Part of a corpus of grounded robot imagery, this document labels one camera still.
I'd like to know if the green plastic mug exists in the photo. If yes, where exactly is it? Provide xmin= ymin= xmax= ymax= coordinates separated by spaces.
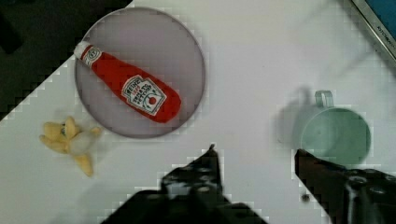
xmin=291 ymin=91 xmax=372 ymax=166

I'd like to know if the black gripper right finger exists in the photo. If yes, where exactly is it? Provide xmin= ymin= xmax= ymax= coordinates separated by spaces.
xmin=294 ymin=149 xmax=396 ymax=224

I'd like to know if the yellow plush peeled banana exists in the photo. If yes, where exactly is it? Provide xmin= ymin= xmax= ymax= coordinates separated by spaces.
xmin=39 ymin=117 xmax=102 ymax=176

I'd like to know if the grey round plate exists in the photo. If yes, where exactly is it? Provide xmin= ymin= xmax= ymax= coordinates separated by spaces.
xmin=76 ymin=7 xmax=206 ymax=139

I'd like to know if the silver black toaster oven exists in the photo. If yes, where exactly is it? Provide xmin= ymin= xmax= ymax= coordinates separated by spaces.
xmin=351 ymin=0 xmax=396 ymax=59

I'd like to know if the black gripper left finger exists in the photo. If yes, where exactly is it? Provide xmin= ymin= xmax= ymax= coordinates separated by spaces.
xmin=102 ymin=145 xmax=268 ymax=224

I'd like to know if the red plush ketchup bottle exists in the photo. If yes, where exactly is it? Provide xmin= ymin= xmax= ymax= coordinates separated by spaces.
xmin=74 ymin=41 xmax=181 ymax=123

